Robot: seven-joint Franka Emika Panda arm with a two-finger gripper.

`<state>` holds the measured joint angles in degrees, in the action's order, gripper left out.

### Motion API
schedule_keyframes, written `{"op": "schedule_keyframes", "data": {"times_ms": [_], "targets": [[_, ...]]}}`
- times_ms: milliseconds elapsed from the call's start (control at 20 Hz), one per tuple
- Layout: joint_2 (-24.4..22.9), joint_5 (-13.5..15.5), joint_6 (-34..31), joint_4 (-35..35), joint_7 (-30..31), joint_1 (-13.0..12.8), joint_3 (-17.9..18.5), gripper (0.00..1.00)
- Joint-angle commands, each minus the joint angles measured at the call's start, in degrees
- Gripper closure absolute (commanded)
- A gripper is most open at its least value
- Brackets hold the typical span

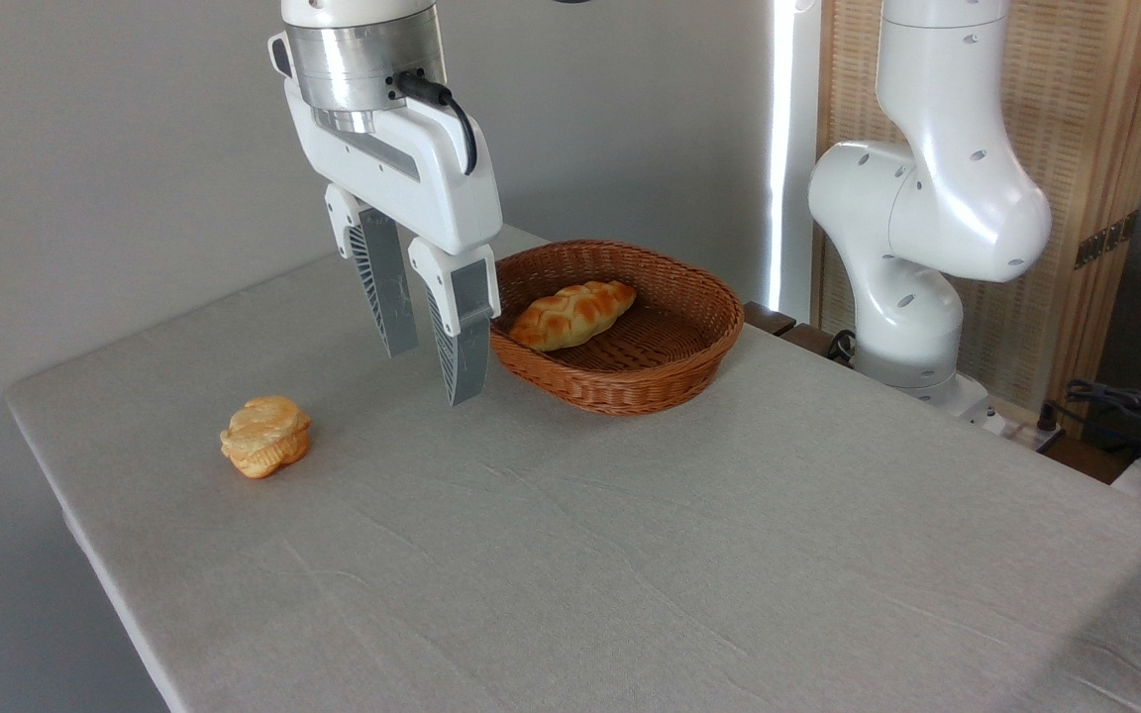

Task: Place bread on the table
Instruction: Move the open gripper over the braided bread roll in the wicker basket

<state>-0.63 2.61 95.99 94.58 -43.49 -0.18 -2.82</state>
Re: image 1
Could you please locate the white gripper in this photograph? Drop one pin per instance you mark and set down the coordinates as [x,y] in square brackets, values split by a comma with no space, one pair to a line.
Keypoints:
[412,178]

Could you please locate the braided golden bread loaf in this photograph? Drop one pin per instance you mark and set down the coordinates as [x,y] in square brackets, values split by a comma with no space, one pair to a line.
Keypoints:
[570,315]

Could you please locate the small round puff pastry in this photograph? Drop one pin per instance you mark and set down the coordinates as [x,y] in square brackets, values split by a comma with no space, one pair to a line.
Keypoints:
[265,438]

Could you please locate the brown wicker basket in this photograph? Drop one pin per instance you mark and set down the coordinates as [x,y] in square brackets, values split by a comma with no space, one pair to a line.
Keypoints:
[630,386]

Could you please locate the grey tablecloth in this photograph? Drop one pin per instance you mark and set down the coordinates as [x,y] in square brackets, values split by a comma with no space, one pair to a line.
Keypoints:
[630,555]

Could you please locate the dark wooden furniture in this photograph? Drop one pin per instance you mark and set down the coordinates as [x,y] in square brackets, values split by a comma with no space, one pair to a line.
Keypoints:
[774,319]

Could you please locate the dark metal screen hinge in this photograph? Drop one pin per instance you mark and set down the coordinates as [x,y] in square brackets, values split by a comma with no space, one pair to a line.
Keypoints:
[1105,240]

